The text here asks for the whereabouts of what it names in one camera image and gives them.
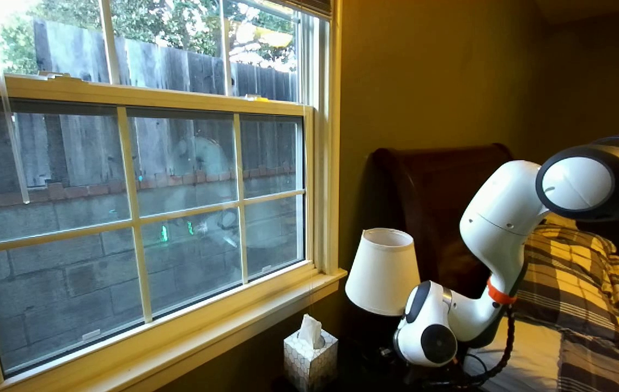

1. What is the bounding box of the white bed sheet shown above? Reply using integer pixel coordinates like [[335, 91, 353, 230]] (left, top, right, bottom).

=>
[[479, 318, 567, 392]]

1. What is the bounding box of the dark wooden headboard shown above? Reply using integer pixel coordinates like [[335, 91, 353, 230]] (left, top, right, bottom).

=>
[[364, 142, 517, 301]]

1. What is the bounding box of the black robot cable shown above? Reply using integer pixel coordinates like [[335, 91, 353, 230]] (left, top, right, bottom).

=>
[[458, 301, 518, 389]]

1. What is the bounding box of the table lamp with white shade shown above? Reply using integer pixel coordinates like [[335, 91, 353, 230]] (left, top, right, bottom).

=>
[[341, 227, 422, 320]]

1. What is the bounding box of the plaid bed blanket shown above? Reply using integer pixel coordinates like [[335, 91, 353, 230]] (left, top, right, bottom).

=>
[[509, 211, 619, 392]]

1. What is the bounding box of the white tissue box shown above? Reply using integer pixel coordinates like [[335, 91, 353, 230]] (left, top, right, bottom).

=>
[[281, 311, 340, 392]]

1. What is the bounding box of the black side table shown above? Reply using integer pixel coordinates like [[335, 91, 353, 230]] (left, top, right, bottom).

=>
[[273, 311, 470, 392]]

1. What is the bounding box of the white framed window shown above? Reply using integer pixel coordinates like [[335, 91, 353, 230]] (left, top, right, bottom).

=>
[[0, 0, 349, 392]]

